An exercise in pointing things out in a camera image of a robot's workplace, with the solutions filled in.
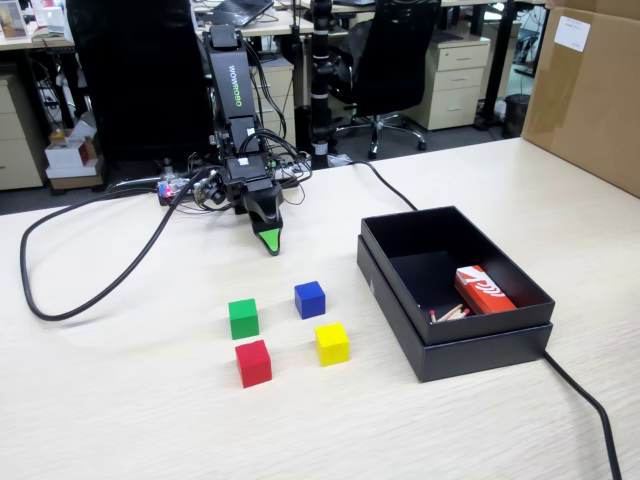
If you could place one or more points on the yellow wooden cube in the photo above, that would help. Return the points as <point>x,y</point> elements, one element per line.
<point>332,345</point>

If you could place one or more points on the black solid back office chair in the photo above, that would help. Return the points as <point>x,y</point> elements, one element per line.
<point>145,75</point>

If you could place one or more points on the black open laptop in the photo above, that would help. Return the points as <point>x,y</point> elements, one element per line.
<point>240,11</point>

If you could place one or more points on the black mesh office chair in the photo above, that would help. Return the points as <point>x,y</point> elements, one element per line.
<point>390,65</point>

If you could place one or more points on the large brown cardboard box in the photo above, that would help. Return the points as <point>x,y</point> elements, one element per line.
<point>585,90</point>

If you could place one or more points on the green wooden cube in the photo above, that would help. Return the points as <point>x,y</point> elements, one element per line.
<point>243,320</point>

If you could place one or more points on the small white box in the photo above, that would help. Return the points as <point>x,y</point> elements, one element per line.
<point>56,20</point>

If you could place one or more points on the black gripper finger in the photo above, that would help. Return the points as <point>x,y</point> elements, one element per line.
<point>270,242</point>
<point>267,205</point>

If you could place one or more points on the blue wooden cube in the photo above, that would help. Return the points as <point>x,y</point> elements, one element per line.
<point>310,300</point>

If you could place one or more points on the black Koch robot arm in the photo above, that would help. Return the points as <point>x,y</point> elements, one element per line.
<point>227,75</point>

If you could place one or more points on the circuit board with red LED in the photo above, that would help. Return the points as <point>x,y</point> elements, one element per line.
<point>170,192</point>

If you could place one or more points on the beige wide drawer cabinet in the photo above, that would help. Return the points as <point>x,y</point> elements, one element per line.
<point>17,135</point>

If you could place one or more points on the white boxes stack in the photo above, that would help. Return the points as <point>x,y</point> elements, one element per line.
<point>72,160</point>

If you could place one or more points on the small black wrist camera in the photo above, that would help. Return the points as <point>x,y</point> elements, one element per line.
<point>212,189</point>

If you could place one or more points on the beige narrow drawer cabinet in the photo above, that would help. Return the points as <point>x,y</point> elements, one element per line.
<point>277,95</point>

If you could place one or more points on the black vertical pole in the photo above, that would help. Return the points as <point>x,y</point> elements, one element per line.
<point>320,75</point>

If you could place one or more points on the red wooden cube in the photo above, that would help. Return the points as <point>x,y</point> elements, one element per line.
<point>253,365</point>

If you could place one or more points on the orange white matchbox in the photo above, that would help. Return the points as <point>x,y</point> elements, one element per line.
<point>485,292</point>

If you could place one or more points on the black waste bin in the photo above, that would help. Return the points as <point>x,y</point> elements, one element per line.
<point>516,115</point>

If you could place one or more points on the black open box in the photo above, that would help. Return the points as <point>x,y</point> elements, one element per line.
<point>480,357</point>

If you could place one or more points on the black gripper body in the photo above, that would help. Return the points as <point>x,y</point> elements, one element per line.
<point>245,172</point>

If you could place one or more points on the black cardboard box tray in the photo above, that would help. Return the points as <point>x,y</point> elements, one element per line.
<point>480,330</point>

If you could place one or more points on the framed picture stand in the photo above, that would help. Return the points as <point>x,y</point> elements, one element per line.
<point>12,19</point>

